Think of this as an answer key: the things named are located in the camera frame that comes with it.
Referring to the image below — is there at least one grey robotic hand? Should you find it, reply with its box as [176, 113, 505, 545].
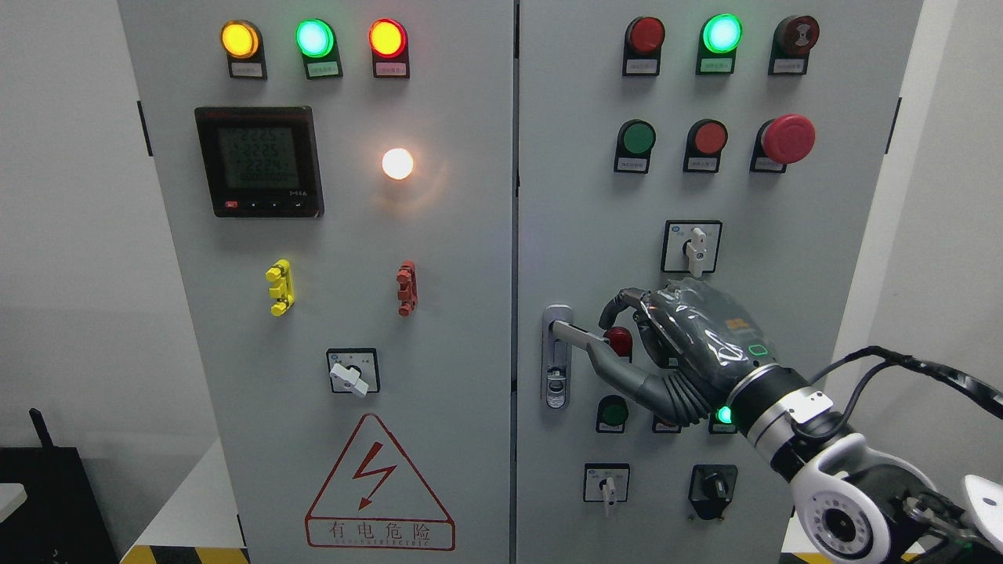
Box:
[598, 277, 777, 426]

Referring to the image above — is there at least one silver door handle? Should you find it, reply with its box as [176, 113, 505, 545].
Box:
[541, 304, 609, 410]

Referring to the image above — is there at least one grey cabinet door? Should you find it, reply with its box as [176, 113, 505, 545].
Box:
[515, 1, 923, 563]
[119, 1, 516, 563]

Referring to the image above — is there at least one red indicator light middle left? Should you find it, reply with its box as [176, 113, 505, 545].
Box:
[604, 326, 634, 362]

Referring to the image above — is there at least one red indicator light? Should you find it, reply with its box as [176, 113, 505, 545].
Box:
[604, 326, 634, 362]
[368, 18, 411, 79]
[622, 16, 666, 76]

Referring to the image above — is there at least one green indicator light lower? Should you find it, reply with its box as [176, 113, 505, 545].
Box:
[707, 406, 737, 435]

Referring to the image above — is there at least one green indicator light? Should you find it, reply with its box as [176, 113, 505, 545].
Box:
[695, 12, 743, 75]
[707, 406, 737, 435]
[296, 18, 343, 80]

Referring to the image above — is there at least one red push button lower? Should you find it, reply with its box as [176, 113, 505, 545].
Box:
[651, 418, 682, 433]

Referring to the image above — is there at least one red push button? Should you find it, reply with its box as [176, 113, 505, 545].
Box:
[651, 418, 682, 433]
[682, 118, 730, 174]

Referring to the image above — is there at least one green push button lower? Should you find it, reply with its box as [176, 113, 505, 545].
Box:
[595, 394, 629, 433]

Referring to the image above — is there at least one green push button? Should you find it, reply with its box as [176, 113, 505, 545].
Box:
[595, 394, 629, 433]
[614, 119, 656, 174]

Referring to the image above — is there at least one red push button upper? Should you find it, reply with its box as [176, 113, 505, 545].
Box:
[682, 118, 730, 174]

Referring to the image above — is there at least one green push button upper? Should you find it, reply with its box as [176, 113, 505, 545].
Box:
[614, 119, 656, 174]

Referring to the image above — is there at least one red emergency stop button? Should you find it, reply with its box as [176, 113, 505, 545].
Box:
[749, 114, 816, 174]

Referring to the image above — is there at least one red terminal block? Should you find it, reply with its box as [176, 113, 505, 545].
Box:
[396, 260, 417, 317]

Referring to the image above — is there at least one green indicator light top right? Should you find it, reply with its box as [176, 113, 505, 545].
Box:
[695, 12, 743, 75]

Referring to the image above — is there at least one red indicator light top right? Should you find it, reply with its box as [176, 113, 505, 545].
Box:
[622, 16, 666, 76]

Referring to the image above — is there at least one dark red buzzer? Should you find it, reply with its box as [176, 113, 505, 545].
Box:
[768, 15, 820, 76]

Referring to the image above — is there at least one white glowing indicator light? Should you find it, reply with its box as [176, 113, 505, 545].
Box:
[381, 147, 415, 181]

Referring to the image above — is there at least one red electric warning sticker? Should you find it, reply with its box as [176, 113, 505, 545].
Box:
[304, 413, 456, 552]

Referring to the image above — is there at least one yellow terminal block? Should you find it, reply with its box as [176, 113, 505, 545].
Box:
[265, 259, 296, 317]

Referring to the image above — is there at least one red indicator light top left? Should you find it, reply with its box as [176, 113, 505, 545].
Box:
[368, 18, 411, 79]

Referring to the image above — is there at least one black digital power meter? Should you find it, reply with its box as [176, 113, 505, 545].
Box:
[194, 106, 324, 218]

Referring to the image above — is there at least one green indicator light top left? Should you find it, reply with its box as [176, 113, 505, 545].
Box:
[296, 18, 343, 80]

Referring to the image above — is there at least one yellow indicator light top left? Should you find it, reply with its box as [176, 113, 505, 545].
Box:
[220, 20, 266, 80]

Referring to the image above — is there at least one black box at left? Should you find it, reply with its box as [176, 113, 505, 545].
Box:
[1, 408, 119, 563]

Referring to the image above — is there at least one white selector switch upper right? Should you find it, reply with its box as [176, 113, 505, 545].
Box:
[661, 220, 723, 278]

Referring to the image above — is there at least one white selector switch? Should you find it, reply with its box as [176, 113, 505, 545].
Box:
[581, 463, 631, 518]
[661, 220, 723, 278]

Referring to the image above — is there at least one black rotary selector switch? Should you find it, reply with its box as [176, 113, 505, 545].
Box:
[688, 464, 738, 520]

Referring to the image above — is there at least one white selector switch lower right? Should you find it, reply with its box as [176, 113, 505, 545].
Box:
[581, 463, 631, 518]

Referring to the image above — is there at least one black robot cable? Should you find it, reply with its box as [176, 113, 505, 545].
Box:
[788, 345, 1003, 447]

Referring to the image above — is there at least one white selector switch left door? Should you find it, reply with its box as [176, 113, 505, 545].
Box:
[325, 349, 381, 397]

